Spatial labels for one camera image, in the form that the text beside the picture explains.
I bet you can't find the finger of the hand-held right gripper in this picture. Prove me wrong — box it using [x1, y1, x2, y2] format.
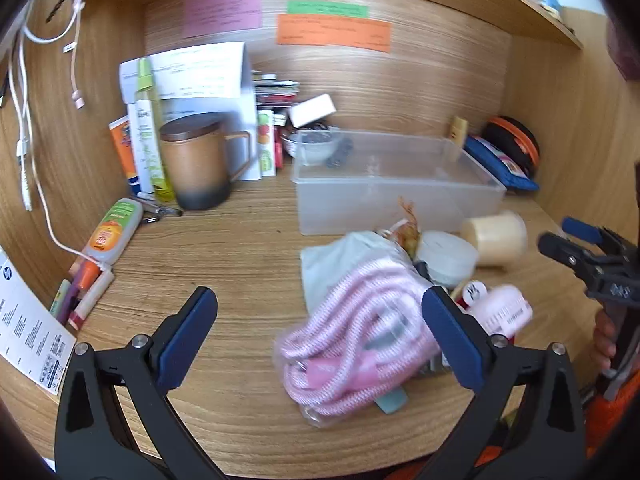
[537, 231, 601, 291]
[561, 216, 623, 256]

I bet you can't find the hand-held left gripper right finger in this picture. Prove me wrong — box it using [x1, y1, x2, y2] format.
[421, 285, 587, 480]

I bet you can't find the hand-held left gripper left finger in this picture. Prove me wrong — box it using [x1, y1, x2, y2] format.
[54, 286, 226, 480]

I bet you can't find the cream plastic cup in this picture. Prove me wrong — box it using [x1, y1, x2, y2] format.
[460, 210, 528, 267]

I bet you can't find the pink braided rope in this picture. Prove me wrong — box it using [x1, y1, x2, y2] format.
[272, 255, 441, 428]

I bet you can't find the gourd charm with orange cord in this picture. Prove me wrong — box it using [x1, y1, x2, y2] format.
[382, 197, 423, 256]

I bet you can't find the white drawstring pouch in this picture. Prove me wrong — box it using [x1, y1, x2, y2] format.
[300, 231, 416, 311]

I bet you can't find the clear plastic storage box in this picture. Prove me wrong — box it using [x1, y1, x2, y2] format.
[291, 129, 507, 236]

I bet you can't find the person's right forearm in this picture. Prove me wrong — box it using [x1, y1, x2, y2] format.
[575, 380, 636, 461]

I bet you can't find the person's right hand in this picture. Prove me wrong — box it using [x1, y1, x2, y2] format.
[591, 310, 618, 361]

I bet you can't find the small pink bottle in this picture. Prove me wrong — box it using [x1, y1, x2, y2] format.
[460, 282, 533, 336]

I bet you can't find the teal plastic tag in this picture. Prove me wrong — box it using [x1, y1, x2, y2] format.
[375, 387, 408, 413]

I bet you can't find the white lip balm stick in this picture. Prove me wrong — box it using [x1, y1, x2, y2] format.
[70, 270, 115, 330]

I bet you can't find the blue pencil case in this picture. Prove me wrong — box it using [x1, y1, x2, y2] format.
[464, 135, 540, 192]

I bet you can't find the black case with orange zip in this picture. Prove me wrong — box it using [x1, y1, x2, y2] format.
[482, 116, 541, 181]

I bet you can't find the purple pen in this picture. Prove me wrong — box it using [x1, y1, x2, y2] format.
[56, 280, 83, 326]

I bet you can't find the metal nail clipper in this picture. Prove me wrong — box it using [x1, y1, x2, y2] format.
[136, 192, 183, 218]

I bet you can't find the green and orange tube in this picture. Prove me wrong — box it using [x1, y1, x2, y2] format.
[75, 198, 145, 293]

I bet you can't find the yellow sunscreen bottle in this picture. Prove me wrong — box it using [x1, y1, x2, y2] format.
[448, 115, 468, 148]

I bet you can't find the white printed leaflet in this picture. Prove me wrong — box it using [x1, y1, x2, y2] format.
[0, 247, 76, 401]

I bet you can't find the brown mug with lid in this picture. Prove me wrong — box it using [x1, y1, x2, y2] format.
[159, 114, 253, 211]

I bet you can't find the white tube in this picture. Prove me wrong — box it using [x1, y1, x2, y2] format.
[125, 102, 156, 196]

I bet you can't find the fruit print box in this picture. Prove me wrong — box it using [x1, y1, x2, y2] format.
[257, 110, 278, 177]

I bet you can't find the white bowl of trinkets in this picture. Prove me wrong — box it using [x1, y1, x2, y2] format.
[281, 127, 343, 166]

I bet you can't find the green spray bottle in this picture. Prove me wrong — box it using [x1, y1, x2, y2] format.
[135, 57, 176, 202]

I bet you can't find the white folded paper stand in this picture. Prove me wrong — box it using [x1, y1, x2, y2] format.
[120, 42, 263, 181]

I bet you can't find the wooden shelf board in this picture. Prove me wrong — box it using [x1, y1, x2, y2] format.
[87, 0, 583, 50]

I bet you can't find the white rectangular box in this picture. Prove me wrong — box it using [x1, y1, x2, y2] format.
[289, 93, 337, 128]

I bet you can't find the stack of books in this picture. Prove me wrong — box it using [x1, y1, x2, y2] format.
[251, 71, 301, 111]

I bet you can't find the orange paper note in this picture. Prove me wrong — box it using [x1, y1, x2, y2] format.
[276, 14, 392, 53]

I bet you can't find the pink paper note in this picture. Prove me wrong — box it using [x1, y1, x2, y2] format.
[182, 0, 262, 39]

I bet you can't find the green paper note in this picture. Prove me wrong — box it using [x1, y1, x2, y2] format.
[286, 0, 369, 18]

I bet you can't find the white charging cable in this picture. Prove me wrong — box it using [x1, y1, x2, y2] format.
[10, 0, 113, 281]

